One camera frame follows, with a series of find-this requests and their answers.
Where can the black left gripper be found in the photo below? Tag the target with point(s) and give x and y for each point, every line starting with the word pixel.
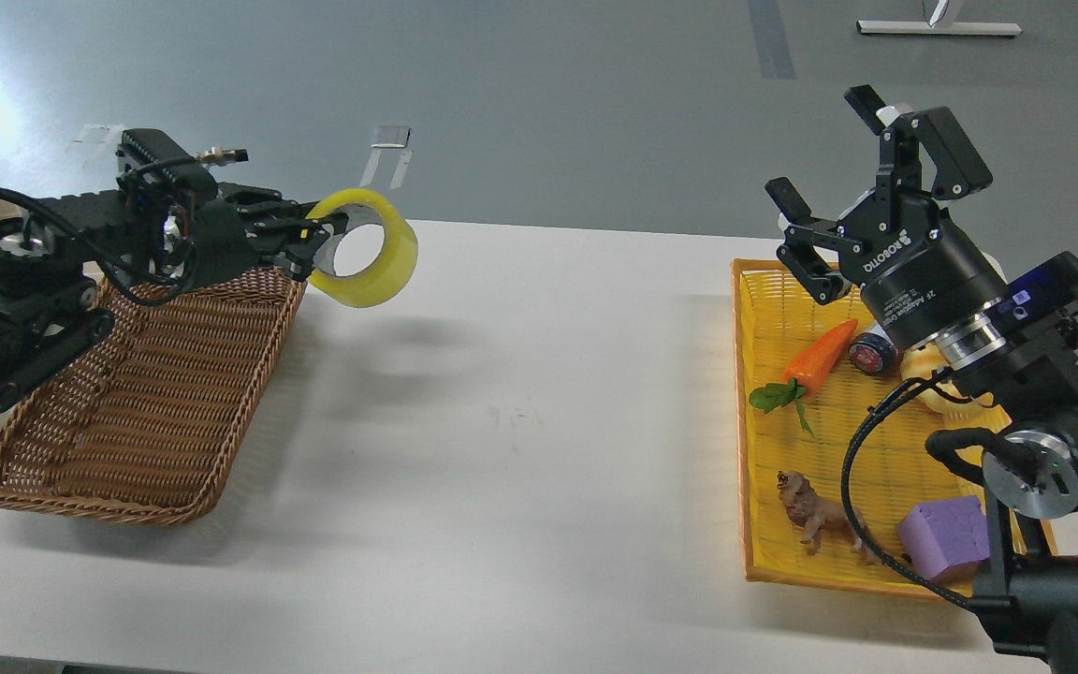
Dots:
pixel 245 228

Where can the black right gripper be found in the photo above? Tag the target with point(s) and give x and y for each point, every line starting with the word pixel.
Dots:
pixel 918 273

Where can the yellow tape roll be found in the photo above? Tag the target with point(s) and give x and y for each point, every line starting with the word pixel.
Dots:
pixel 391 269

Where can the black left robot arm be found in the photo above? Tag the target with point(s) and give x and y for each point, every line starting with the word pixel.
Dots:
pixel 167 229

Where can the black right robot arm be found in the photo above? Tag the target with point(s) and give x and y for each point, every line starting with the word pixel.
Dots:
pixel 1022 350

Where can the small drink can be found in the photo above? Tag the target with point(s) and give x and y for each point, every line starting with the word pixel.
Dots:
pixel 873 353

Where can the toy croissant bread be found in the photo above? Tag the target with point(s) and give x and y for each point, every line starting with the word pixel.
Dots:
pixel 957 408

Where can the orange toy carrot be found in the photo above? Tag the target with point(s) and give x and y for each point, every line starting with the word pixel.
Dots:
pixel 805 374

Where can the yellow plastic basket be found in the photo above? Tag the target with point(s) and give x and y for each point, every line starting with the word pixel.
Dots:
pixel 789 460

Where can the brown wicker basket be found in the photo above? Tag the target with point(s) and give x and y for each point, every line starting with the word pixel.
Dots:
pixel 144 428

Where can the brown toy lion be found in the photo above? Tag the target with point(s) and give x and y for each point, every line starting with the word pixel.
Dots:
pixel 814 515

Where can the purple foam cube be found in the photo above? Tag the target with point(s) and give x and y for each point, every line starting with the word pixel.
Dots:
pixel 946 541

